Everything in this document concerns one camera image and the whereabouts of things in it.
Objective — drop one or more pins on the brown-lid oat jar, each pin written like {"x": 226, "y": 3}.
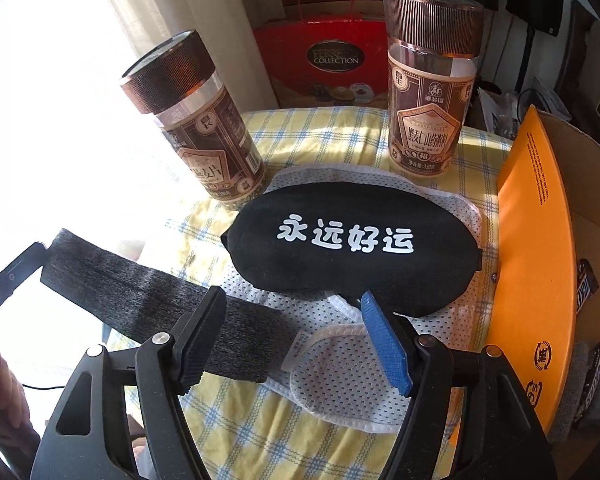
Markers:
{"x": 215, "y": 160}

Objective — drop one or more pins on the red chocolate gift box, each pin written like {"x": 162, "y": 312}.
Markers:
{"x": 290, "y": 75}

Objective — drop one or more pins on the white curtain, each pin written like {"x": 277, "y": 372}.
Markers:
{"x": 180, "y": 10}

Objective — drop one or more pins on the black speaker stand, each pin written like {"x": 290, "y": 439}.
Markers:
{"x": 524, "y": 60}

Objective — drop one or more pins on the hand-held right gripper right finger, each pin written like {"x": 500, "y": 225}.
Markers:
{"x": 385, "y": 340}

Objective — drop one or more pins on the yellow plaid tablecloth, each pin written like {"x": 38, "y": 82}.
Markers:
{"x": 240, "y": 435}

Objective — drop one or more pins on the black eye mask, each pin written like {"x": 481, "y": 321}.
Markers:
{"x": 340, "y": 270}

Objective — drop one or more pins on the brown-lid powder jar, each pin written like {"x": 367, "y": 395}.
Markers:
{"x": 425, "y": 135}

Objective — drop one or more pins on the grey knit sock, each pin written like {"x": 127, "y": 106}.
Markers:
{"x": 130, "y": 290}
{"x": 577, "y": 390}

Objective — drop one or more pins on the person's left hand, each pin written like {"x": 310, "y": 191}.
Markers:
{"x": 5, "y": 395}

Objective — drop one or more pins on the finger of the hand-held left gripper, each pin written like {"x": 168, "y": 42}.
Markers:
{"x": 15, "y": 265}

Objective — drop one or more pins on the white mesh cloth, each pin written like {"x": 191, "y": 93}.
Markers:
{"x": 330, "y": 385}

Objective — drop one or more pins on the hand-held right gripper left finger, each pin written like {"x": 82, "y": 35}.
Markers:
{"x": 200, "y": 360}

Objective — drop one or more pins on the orange cardboard box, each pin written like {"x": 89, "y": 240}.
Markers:
{"x": 530, "y": 260}

